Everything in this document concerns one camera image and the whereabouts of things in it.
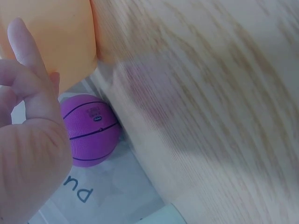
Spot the person's left hand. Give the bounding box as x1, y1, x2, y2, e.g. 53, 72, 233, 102
0, 17, 72, 224

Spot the orange plastic container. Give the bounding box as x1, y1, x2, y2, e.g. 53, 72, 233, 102
0, 0, 125, 94

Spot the purple mini basketball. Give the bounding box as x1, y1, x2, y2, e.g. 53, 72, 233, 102
60, 94, 122, 168

